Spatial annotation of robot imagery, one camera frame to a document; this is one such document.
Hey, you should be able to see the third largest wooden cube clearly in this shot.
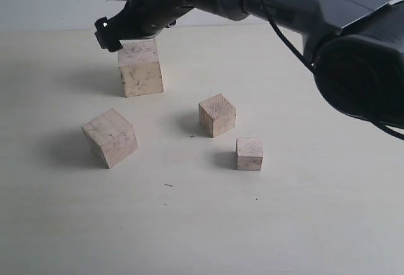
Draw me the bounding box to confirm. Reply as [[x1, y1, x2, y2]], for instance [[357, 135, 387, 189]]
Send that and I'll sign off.
[[198, 93, 237, 138]]

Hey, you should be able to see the second largest wooden cube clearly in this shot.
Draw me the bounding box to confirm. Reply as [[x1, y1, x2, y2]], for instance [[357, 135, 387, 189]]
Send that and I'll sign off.
[[81, 108, 139, 168]]

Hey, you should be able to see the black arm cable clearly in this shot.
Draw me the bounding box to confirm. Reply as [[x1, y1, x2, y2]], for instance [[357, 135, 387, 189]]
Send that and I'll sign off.
[[249, 0, 404, 140]]

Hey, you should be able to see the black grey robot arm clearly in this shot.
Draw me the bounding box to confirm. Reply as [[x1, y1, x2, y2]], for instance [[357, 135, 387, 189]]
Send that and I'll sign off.
[[95, 0, 403, 128]]

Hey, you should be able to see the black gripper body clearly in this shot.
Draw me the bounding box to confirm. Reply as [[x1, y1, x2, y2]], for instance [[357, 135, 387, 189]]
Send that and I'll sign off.
[[124, 0, 198, 38]]

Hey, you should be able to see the smallest wooden cube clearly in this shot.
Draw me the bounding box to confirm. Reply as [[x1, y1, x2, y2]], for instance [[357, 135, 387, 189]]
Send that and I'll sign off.
[[236, 137, 263, 171]]

